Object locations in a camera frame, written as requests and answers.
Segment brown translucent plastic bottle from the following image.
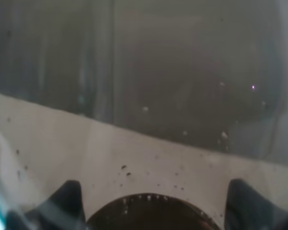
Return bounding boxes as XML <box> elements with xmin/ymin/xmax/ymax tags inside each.
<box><xmin>0</xmin><ymin>0</ymin><xmax>288</xmax><ymax>230</ymax></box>

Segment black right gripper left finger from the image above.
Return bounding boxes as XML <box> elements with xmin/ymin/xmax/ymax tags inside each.
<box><xmin>6</xmin><ymin>180</ymin><xmax>86</xmax><ymax>230</ymax></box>

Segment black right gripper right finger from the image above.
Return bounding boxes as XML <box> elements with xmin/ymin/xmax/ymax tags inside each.
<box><xmin>224</xmin><ymin>179</ymin><xmax>288</xmax><ymax>230</ymax></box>

